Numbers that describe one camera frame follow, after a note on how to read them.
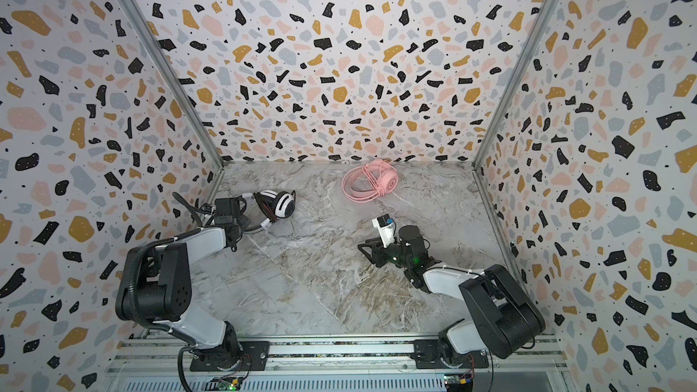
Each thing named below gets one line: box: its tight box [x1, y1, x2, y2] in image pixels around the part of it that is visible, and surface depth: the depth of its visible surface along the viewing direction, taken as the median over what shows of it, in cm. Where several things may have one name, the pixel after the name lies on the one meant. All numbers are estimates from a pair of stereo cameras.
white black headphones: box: [242, 189, 297, 230], surface depth 99 cm
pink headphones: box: [341, 158, 399, 203], surface depth 111 cm
